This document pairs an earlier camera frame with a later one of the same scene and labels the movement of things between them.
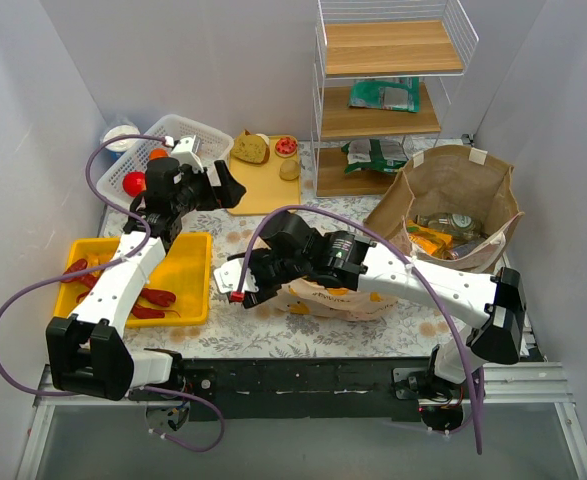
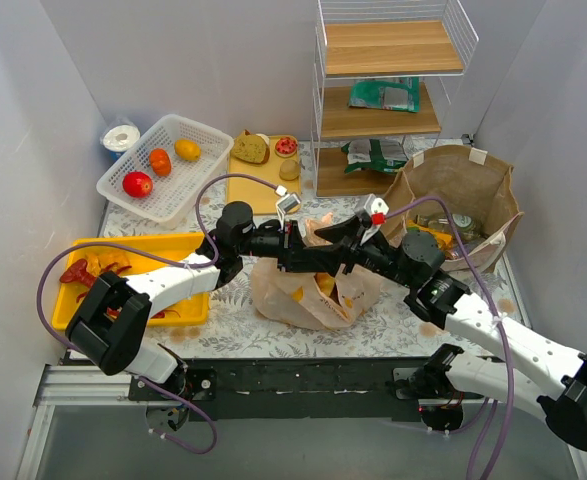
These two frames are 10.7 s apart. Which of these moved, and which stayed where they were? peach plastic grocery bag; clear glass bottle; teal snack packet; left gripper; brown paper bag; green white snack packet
Moved: peach plastic grocery bag; left gripper
Stayed: green white snack packet; brown paper bag; clear glass bottle; teal snack packet
